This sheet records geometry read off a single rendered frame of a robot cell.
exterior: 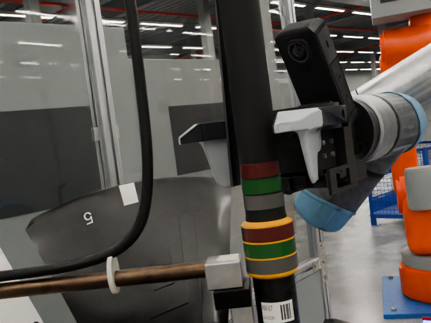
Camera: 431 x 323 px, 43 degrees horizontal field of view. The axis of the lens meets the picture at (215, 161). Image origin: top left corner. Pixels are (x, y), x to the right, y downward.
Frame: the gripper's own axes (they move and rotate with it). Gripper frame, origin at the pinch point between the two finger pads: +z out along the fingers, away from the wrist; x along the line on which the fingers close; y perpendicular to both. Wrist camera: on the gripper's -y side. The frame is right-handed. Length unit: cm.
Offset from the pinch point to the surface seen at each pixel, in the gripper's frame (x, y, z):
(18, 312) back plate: 36.7, 19.3, -0.3
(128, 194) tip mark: 19.8, 6.0, -5.8
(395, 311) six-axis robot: 135, 144, -335
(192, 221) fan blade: 12.3, 9.3, -7.5
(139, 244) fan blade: 15.4, 10.6, -2.5
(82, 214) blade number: 22.5, 7.3, -1.3
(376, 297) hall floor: 165, 148, -371
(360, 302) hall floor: 172, 148, -356
